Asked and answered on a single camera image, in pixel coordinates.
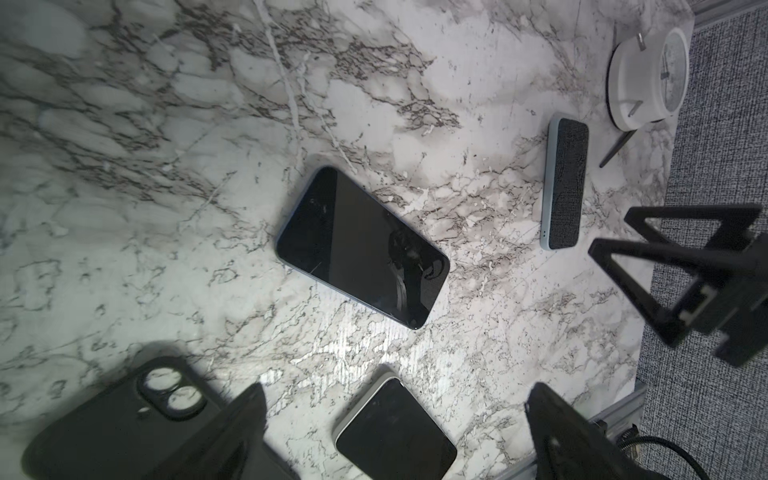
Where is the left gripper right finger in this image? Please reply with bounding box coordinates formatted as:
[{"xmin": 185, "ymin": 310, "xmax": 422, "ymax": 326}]
[{"xmin": 525, "ymin": 382, "xmax": 663, "ymax": 479}]

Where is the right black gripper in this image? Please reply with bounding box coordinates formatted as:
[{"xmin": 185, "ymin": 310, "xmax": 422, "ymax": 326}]
[{"xmin": 589, "ymin": 204, "xmax": 767, "ymax": 368}]

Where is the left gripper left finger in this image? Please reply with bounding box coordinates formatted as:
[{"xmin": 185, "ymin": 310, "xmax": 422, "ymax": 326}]
[{"xmin": 145, "ymin": 383, "xmax": 298, "ymax": 479}]

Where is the light blue phone case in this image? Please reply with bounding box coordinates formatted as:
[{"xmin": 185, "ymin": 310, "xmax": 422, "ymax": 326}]
[{"xmin": 539, "ymin": 112, "xmax": 591, "ymax": 251}]

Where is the black phone screen up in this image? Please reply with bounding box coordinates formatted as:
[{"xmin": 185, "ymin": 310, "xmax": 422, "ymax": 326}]
[
  {"xmin": 332, "ymin": 371, "xmax": 457, "ymax": 479},
  {"xmin": 276, "ymin": 166, "xmax": 450, "ymax": 330}
]

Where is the black phone case front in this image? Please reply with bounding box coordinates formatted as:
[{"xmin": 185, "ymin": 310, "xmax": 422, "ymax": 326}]
[{"xmin": 21, "ymin": 356, "xmax": 227, "ymax": 479}]

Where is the black phone front screen up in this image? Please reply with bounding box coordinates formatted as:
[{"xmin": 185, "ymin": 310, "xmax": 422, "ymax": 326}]
[{"xmin": 332, "ymin": 371, "xmax": 457, "ymax": 479}]

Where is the black round-head spoon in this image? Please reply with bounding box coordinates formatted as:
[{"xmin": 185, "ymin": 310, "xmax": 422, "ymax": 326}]
[{"xmin": 599, "ymin": 130, "xmax": 637, "ymax": 168}]

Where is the white round clock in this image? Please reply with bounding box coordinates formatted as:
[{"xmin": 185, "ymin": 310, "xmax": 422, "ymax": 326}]
[{"xmin": 607, "ymin": 27, "xmax": 690, "ymax": 132}]

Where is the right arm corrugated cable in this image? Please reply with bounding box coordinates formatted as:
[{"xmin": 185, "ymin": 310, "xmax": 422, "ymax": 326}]
[{"xmin": 617, "ymin": 434, "xmax": 712, "ymax": 480}]

